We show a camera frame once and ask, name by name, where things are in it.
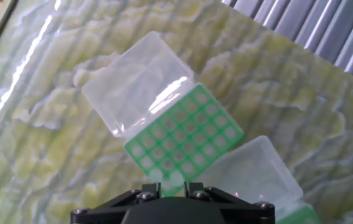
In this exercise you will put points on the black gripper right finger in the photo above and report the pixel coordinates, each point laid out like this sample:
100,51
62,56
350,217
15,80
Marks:
244,214

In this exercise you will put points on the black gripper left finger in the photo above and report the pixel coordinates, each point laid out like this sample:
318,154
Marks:
101,214

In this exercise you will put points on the green rack pipette tip box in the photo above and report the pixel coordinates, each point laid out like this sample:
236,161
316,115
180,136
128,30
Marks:
251,168
139,93

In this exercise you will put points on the green marble pattern mat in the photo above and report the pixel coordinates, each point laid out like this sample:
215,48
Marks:
54,155

